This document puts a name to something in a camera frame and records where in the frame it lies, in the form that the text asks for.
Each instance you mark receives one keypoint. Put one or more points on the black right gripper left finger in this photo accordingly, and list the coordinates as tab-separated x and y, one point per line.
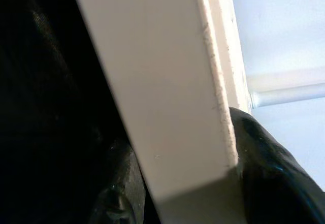
122	198

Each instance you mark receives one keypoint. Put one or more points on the white plastic table leg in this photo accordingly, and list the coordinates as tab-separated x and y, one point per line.
292	92

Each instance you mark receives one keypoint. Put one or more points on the white plastic table top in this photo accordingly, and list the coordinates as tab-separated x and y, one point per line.
157	81

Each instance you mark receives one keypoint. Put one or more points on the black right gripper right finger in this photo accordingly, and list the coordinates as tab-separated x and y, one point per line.
274	183

